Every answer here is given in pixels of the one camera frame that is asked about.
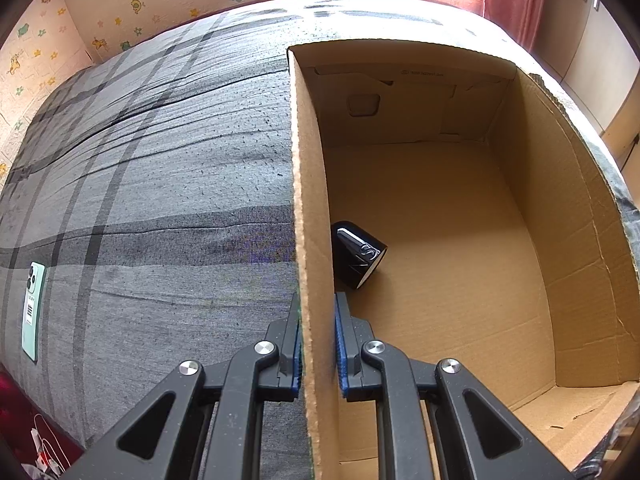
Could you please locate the green smartphone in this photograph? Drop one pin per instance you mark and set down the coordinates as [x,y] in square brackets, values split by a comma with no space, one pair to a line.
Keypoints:
[34,310]

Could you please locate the pink curtain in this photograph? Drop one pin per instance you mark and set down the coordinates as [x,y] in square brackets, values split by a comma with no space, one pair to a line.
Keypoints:
[515,0]

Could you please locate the beige wardrobe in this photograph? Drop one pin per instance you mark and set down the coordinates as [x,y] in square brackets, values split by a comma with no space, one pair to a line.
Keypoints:
[590,60]

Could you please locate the grey plaid bedsheet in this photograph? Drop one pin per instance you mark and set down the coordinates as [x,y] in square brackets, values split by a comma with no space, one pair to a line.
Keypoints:
[150,185]

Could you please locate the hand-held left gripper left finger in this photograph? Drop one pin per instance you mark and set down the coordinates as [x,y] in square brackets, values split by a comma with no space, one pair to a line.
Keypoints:
[296,385]

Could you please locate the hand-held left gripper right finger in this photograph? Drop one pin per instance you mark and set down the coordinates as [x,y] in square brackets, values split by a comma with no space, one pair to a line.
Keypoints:
[342,355]

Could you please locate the black cup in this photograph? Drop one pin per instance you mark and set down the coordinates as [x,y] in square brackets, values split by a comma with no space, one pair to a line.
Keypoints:
[355,255]

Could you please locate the cardboard box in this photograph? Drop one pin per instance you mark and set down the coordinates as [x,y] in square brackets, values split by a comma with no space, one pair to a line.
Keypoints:
[450,260]

